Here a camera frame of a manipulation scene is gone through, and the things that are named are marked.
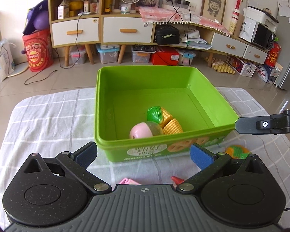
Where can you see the small orange toy figure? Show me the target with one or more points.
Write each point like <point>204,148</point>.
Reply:
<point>176,180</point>

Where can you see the orange toy pumpkin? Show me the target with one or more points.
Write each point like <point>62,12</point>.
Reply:
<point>237,151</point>

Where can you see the wooden shelf cabinet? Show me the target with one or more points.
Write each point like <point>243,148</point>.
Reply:
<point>75,23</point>

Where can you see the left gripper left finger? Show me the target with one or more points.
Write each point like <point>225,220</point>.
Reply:
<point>76,164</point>

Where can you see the black microwave oven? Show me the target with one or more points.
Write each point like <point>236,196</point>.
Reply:
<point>257,34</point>

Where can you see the toy corn cob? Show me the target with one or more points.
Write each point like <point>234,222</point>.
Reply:
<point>164,119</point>

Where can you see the white paper shopping bag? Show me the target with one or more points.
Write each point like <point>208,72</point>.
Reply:
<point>6,60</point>

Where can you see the pink toy peach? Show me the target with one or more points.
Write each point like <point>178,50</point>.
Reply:
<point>145,130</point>

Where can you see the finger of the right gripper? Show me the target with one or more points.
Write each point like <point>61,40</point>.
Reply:
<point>270,124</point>

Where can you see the clear bin blue lid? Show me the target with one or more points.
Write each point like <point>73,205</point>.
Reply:
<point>108,53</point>

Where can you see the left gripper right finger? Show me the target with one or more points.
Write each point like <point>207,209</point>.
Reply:
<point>211,165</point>

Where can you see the yellow egg tray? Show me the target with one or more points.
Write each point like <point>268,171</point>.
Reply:
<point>221,66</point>

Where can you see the pink table runner cloth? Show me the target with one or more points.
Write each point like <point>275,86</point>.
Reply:
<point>153,15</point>

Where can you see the white printer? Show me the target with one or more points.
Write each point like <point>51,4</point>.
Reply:
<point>262,17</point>

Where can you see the pink toy card box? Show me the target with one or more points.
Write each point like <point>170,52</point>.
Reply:
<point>127,181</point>

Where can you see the red cardboard box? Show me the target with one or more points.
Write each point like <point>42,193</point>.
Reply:
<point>165,56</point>

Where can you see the grey checked table cloth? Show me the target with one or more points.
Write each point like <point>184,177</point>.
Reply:
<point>64,121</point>

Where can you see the green plastic storage box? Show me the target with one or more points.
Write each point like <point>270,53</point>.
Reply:
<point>129,95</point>

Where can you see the framed cartoon girl picture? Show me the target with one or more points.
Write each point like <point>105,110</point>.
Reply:
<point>213,10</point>

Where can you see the black bag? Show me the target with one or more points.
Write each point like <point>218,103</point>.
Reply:
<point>166,34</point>

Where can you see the red printed bin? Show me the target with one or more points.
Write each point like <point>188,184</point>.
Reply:
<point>38,50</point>

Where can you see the low wooden tv cabinet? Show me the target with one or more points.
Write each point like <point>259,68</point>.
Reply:
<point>128,29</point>

